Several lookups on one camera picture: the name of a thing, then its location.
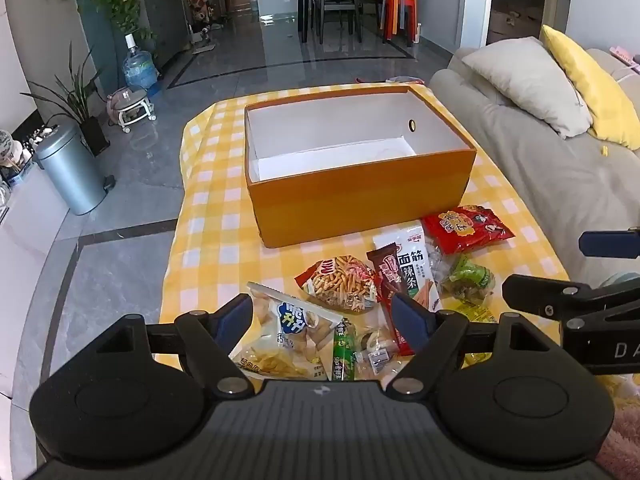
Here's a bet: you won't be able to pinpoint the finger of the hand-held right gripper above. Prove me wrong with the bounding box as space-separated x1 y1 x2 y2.
578 228 640 262
502 273 640 322

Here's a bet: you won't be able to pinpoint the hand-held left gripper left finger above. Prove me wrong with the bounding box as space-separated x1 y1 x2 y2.
95 292 256 397

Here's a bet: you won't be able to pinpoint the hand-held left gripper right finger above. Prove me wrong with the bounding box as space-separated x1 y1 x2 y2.
382 291 551 397

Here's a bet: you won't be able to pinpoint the clear pastry packet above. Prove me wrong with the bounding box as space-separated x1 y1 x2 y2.
355 327 401 378

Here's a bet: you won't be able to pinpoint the white chips bag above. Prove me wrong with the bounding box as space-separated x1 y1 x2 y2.
229 281 346 381

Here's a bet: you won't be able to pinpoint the green sausage packet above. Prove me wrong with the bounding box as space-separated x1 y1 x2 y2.
332 317 358 382

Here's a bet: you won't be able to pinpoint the green snack packet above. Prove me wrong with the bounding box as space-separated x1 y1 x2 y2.
442 255 496 303

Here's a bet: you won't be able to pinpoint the orange stick snack bag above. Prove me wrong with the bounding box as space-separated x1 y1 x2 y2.
293 255 378 315

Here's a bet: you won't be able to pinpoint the orange cardboard box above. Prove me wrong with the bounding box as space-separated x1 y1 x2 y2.
243 85 477 249

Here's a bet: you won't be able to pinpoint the brown snack bar packet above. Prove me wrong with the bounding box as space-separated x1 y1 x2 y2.
366 242 426 356

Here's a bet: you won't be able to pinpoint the white spicy strips packet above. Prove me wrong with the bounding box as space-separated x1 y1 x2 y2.
372 224 443 311

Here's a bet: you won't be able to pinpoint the pink fluffy rug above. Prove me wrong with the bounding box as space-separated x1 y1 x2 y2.
595 400 640 478

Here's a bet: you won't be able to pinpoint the red snack packet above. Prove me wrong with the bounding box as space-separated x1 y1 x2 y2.
421 205 516 256

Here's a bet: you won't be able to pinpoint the grey sofa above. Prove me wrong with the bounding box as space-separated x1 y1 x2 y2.
429 35 640 311

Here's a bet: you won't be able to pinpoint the yellow checked tablecloth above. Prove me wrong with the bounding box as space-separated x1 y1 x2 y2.
157 81 576 368

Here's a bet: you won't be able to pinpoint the yellow pillow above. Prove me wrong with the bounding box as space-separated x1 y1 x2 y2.
541 25 640 151

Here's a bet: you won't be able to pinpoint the grey pillow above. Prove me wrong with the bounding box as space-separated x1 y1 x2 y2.
461 36 593 140

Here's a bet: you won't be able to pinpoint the grey pedal trash can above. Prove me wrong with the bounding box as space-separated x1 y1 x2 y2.
34 121 115 216

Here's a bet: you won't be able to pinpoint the potted long-leaf plant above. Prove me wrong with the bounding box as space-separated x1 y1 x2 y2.
20 42 111 156

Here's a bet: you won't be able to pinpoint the small white rolling stool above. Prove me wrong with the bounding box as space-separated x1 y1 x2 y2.
106 87 157 133

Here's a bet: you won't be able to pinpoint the wooden drawer cabinet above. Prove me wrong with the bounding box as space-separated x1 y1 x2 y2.
487 5 543 46

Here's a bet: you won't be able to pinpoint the blue water jug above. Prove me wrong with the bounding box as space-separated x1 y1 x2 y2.
122 34 161 92

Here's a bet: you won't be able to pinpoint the grey cabinet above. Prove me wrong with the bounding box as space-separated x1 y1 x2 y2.
137 0 193 68

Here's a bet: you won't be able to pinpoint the stacked orange plastic stools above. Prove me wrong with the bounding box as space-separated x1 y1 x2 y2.
382 0 418 46

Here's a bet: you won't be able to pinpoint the toy figures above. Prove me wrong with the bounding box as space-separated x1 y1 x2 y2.
187 0 216 53

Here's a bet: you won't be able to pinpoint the black dining chair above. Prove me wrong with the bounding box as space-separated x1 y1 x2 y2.
310 0 363 46

